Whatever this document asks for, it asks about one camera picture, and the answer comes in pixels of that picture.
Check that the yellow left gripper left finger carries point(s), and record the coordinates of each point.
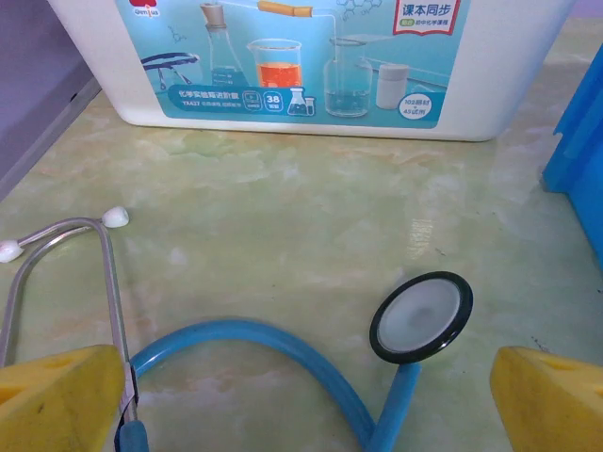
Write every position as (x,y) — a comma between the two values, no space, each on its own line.
(56,405)

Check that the blue tube stethoscope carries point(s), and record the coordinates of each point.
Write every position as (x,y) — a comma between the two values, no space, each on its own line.
(419,318)

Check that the aluminium frame side rail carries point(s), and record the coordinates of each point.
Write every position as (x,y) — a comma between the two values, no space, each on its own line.
(47,136)

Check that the white storage box blue lid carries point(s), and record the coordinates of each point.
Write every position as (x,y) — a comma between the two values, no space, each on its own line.
(301,70)

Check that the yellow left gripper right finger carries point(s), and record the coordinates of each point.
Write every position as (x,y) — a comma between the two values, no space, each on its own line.
(556,405)

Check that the blue plastic bin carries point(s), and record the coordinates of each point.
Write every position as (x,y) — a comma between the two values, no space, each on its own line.
(584,165)

